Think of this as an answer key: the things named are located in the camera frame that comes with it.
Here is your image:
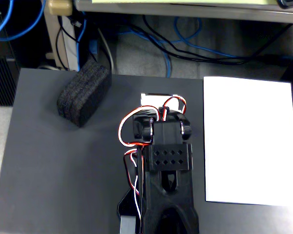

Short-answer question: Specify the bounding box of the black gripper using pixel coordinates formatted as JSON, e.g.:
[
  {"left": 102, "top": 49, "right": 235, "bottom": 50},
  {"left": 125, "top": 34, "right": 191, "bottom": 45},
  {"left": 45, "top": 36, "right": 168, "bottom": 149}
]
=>
[{"left": 132, "top": 93, "right": 193, "bottom": 145}]

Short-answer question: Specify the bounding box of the black foam cube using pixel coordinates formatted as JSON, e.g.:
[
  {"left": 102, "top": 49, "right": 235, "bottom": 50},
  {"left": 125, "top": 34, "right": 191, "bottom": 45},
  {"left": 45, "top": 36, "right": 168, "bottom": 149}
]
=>
[{"left": 56, "top": 58, "right": 112, "bottom": 128}]

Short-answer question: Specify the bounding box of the grey desk edge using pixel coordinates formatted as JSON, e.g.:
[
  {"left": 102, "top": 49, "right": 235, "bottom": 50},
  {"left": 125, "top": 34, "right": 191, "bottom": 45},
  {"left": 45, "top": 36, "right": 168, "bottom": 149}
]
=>
[{"left": 74, "top": 0, "right": 293, "bottom": 24}]

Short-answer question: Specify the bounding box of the beige desk leg panel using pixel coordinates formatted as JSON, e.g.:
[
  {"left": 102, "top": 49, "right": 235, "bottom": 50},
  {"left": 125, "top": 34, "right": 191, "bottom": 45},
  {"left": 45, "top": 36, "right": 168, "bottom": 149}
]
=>
[{"left": 43, "top": 12, "right": 80, "bottom": 72}]

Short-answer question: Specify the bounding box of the white paper sheet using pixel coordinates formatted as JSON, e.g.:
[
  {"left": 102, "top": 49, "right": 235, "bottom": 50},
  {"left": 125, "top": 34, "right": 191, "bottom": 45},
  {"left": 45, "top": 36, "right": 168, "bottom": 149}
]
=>
[{"left": 203, "top": 76, "right": 293, "bottom": 207}]

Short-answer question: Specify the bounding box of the grey base clamp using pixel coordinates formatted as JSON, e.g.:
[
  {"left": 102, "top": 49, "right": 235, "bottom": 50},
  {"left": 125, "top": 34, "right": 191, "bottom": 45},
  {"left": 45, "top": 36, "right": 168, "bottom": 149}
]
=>
[{"left": 120, "top": 215, "right": 137, "bottom": 234}]

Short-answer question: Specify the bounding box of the beige plastic box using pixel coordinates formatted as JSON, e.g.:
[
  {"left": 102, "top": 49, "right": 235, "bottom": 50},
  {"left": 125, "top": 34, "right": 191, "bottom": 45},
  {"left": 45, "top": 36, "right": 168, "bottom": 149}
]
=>
[{"left": 48, "top": 0, "right": 73, "bottom": 17}]

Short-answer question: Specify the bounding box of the black computer case with grill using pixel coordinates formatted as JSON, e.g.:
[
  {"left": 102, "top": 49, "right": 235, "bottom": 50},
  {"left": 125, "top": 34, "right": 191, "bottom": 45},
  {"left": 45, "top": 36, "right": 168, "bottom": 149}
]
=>
[{"left": 0, "top": 56, "right": 21, "bottom": 107}]

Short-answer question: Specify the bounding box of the red white black servo wire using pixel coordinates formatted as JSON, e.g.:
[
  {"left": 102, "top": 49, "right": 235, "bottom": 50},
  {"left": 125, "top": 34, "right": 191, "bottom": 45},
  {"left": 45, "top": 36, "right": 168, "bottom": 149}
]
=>
[
  {"left": 118, "top": 105, "right": 160, "bottom": 148},
  {"left": 162, "top": 96, "right": 188, "bottom": 115},
  {"left": 123, "top": 148, "right": 145, "bottom": 220}
]

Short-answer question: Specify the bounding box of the blue floor network cable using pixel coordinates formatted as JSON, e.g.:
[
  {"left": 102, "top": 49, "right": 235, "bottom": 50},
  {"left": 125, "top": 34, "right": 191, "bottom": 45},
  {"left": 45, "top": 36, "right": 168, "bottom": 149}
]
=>
[{"left": 119, "top": 16, "right": 238, "bottom": 78}]

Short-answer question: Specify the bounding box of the black floor cable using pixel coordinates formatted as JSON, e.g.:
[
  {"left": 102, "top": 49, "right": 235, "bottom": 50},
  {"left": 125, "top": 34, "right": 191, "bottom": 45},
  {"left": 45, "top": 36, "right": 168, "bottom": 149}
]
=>
[{"left": 142, "top": 15, "right": 293, "bottom": 66}]

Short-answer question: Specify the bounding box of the grey white cable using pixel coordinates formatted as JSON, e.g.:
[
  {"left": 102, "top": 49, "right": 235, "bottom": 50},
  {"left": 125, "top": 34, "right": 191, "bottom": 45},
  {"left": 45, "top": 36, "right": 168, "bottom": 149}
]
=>
[{"left": 97, "top": 27, "right": 116, "bottom": 74}]

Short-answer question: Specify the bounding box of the blue vertical network cable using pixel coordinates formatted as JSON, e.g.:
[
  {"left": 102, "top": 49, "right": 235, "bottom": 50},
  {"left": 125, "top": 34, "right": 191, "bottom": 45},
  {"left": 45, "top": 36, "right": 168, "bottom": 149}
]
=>
[{"left": 76, "top": 17, "right": 88, "bottom": 72}]

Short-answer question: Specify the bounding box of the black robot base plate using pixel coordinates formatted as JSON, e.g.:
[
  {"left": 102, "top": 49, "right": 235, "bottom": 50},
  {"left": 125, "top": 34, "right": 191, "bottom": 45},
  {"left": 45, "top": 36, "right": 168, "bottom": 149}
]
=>
[{"left": 117, "top": 190, "right": 144, "bottom": 234}]

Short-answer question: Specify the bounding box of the black thin hanging cable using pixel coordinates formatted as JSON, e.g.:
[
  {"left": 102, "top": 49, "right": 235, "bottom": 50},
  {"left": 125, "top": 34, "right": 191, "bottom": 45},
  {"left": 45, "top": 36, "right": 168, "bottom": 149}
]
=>
[{"left": 57, "top": 16, "right": 77, "bottom": 71}]

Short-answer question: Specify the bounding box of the blue looped network cable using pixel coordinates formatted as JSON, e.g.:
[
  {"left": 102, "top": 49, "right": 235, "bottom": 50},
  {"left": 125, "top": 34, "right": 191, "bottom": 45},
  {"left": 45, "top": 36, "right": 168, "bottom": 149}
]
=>
[{"left": 0, "top": 0, "right": 46, "bottom": 42}]

